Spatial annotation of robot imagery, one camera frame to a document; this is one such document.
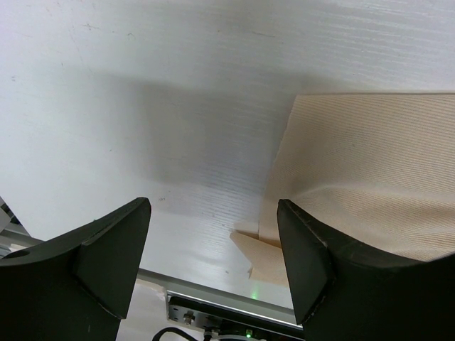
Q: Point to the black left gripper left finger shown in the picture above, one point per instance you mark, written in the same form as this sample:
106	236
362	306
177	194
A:
77	286

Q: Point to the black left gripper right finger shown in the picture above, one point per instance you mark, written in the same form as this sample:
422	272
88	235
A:
344	289

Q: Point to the beige trousers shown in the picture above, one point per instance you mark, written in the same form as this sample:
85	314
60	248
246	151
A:
377	167

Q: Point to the aluminium front table rail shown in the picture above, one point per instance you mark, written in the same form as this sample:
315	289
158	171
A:
222	299

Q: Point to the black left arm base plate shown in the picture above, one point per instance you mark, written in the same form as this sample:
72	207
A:
223	323

